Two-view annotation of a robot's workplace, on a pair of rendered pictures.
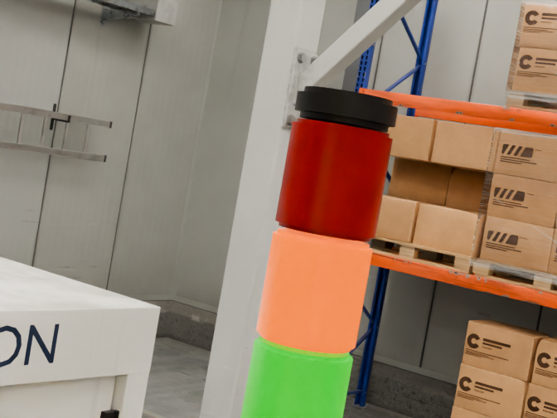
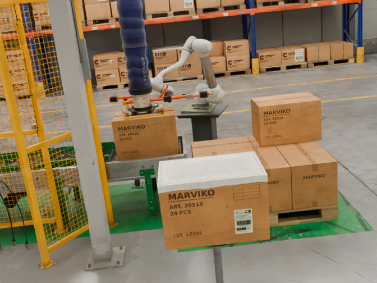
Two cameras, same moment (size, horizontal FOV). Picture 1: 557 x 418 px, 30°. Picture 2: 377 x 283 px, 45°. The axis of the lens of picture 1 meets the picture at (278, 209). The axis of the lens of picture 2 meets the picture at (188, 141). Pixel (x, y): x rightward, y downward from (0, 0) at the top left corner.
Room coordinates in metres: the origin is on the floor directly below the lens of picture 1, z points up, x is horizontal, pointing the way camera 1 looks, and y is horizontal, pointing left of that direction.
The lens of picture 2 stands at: (-3.40, 1.32, 1.96)
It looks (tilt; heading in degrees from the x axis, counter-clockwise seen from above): 17 degrees down; 323
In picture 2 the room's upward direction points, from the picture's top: 6 degrees counter-clockwise
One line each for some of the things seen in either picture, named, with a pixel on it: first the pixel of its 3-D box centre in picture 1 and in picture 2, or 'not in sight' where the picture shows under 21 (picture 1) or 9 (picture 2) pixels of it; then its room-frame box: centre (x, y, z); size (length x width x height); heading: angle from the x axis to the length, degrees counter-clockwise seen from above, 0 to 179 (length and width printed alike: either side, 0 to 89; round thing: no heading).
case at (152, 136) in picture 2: not in sight; (146, 132); (0.33, -1.00, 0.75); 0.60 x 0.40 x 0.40; 54
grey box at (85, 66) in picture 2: not in sight; (74, 60); (-0.19, -0.14, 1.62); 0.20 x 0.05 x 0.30; 54
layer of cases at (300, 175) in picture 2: not in sight; (257, 170); (-0.54, -1.64, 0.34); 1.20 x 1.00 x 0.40; 54
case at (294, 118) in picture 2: not in sight; (285, 118); (-0.51, -2.11, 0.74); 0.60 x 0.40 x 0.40; 54
